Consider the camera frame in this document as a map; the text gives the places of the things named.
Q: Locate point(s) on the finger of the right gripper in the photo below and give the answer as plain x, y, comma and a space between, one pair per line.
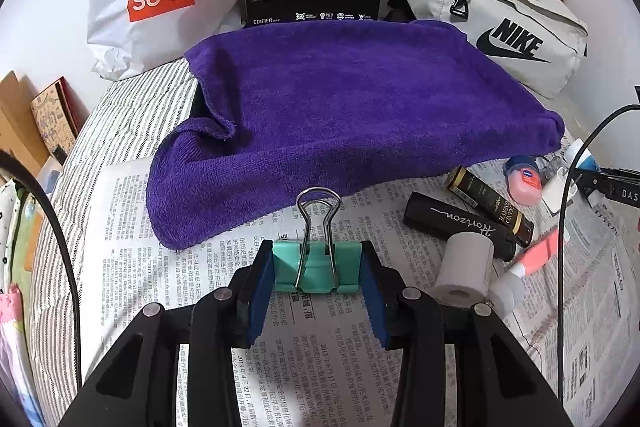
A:
587, 183

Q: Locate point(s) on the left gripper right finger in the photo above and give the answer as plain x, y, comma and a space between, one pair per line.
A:
403, 317

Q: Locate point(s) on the pink white tube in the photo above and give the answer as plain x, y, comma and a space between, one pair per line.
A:
538, 255

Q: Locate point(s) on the teal binder clip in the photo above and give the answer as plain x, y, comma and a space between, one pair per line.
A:
317, 267

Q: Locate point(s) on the white power adapter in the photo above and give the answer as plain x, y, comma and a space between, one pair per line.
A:
552, 192

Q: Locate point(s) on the black Horizon tube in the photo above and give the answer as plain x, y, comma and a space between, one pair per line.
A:
439, 219

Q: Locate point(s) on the pink Vaseline jar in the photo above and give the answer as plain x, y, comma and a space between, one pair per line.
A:
523, 180

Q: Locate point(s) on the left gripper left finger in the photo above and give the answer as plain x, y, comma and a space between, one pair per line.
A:
228, 318

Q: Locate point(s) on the small white USB plug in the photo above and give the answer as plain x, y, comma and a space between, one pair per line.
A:
506, 293

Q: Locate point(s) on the black gold tube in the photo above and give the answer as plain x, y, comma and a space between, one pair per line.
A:
483, 198

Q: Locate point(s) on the white blue bottle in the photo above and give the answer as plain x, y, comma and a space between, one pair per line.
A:
585, 160

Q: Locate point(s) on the grey Nike waist bag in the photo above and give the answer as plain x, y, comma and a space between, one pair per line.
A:
538, 42

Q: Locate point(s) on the white tape roll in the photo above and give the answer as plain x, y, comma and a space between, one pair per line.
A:
463, 277

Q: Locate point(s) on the newspaper sheet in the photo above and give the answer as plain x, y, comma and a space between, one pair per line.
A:
317, 362

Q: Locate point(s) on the purple towel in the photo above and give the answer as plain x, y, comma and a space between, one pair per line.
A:
343, 105

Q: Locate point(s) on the striped mattress cover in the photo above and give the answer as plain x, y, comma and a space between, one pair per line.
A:
131, 119

